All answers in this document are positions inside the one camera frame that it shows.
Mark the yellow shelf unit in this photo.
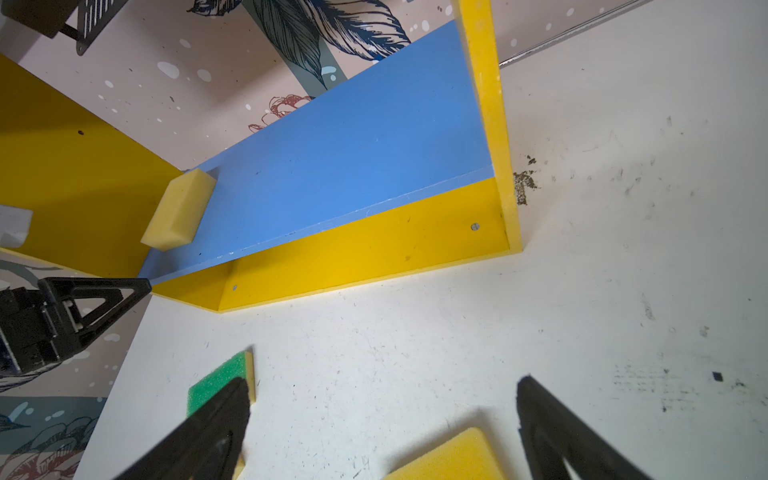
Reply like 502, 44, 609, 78
1, 1, 522, 312

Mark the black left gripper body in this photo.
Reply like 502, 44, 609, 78
1, 288, 81, 377

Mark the yellow sponge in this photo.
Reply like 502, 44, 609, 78
385, 427, 506, 480
141, 169, 216, 252

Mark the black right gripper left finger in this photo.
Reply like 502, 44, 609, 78
118, 378, 250, 480

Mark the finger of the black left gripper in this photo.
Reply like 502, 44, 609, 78
38, 277, 152, 348

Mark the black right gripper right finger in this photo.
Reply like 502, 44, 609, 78
516, 376, 648, 479

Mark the green topped sponge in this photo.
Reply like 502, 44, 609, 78
187, 350, 256, 479

